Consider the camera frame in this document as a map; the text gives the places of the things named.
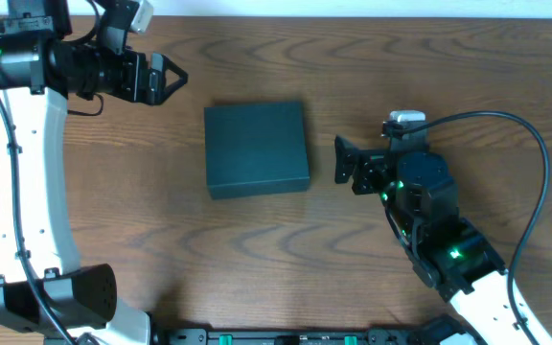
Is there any black gift box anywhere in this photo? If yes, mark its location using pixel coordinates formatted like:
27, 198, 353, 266
204, 101, 311, 199

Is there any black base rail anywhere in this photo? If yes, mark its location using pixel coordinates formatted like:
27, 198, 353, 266
42, 327, 530, 345

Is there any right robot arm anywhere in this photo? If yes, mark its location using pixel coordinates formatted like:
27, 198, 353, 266
334, 137, 552, 344

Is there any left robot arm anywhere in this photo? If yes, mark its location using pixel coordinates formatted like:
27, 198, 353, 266
0, 0, 188, 345

